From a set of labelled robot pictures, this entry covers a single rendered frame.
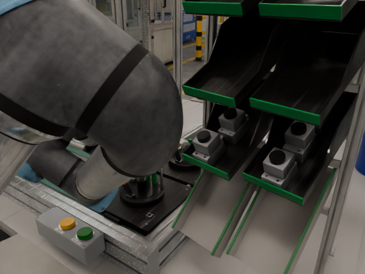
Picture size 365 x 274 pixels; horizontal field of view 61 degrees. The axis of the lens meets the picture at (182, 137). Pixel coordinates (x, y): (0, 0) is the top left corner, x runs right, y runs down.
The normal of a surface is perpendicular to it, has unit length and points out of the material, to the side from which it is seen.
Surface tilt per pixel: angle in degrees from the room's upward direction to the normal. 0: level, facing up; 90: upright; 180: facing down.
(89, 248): 90
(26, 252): 0
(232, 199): 45
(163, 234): 0
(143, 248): 0
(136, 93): 67
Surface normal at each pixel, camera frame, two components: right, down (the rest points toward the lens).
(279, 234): -0.49, -0.43
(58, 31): 0.30, -0.08
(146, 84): 0.55, -0.04
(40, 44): 0.14, 0.12
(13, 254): 0.00, -0.91
